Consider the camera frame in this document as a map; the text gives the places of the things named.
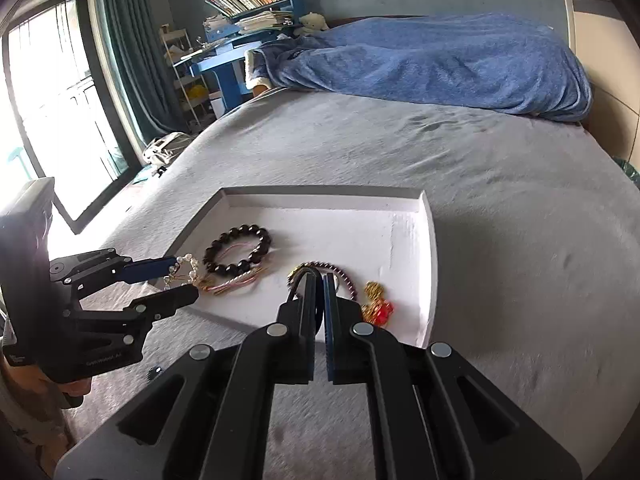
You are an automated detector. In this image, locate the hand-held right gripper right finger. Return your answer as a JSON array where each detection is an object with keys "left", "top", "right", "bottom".
[{"left": 322, "top": 272, "right": 583, "bottom": 480}]

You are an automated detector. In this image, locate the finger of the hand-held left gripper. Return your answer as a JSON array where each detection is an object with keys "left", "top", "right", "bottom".
[
  {"left": 62, "top": 284, "right": 200, "bottom": 346},
  {"left": 47, "top": 247, "right": 181, "bottom": 289}
]

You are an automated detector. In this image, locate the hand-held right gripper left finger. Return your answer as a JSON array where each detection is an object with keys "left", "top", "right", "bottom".
[{"left": 55, "top": 272, "right": 321, "bottom": 480}]

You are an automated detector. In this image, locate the white pearl bracelet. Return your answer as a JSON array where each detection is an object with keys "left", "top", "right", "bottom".
[{"left": 161, "top": 254, "right": 203, "bottom": 291}]

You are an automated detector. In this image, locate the black hair tie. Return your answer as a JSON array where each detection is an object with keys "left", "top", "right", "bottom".
[{"left": 286, "top": 266, "right": 321, "bottom": 293}]

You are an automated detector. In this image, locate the red and gold charm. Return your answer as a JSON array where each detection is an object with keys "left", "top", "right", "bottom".
[{"left": 361, "top": 281, "right": 396, "bottom": 326}]

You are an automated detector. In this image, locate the small purple bead bracelet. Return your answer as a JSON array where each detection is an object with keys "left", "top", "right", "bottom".
[{"left": 287, "top": 260, "right": 360, "bottom": 303}]

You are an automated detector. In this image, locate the pink cord bracelet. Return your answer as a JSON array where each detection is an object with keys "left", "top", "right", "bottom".
[{"left": 197, "top": 242, "right": 268, "bottom": 296}]

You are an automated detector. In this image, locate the large black bead bracelet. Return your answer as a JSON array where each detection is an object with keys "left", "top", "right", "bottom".
[{"left": 202, "top": 225, "right": 273, "bottom": 276}]

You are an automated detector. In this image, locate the grey shallow cardboard box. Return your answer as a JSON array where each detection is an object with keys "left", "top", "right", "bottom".
[{"left": 170, "top": 186, "right": 439, "bottom": 351}]

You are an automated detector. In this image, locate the person's left hand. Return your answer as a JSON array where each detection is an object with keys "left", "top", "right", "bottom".
[{"left": 60, "top": 379, "right": 95, "bottom": 397}]

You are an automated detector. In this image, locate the white bag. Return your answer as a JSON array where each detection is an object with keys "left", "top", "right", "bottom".
[{"left": 142, "top": 131, "right": 196, "bottom": 168}]

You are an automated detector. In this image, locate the black framed window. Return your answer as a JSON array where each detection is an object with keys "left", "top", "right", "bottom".
[{"left": 0, "top": 0, "right": 146, "bottom": 236}]

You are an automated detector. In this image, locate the blue desk with shelf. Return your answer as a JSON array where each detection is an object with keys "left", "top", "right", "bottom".
[{"left": 187, "top": 0, "right": 306, "bottom": 113}]

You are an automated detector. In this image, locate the teal curtain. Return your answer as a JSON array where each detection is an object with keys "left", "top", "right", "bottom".
[{"left": 95, "top": 0, "right": 188, "bottom": 153}]

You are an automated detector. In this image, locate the white trolley rack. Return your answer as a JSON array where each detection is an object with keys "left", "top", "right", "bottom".
[{"left": 159, "top": 22, "right": 211, "bottom": 131}]

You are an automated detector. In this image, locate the blue fleece blanket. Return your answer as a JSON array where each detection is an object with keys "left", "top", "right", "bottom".
[{"left": 260, "top": 12, "right": 593, "bottom": 123}]

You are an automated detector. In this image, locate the stack of papers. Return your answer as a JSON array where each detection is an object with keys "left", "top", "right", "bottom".
[{"left": 235, "top": 10, "right": 293, "bottom": 35}]

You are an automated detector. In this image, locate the white plush toy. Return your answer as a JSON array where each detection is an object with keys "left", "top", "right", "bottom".
[{"left": 294, "top": 11, "right": 331, "bottom": 38}]

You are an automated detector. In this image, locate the green patterned cloth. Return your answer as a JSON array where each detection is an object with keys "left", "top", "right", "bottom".
[{"left": 611, "top": 156, "right": 640, "bottom": 188}]

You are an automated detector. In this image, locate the beige wardrobe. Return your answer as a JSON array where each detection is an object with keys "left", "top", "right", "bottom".
[{"left": 555, "top": 0, "right": 640, "bottom": 161}]

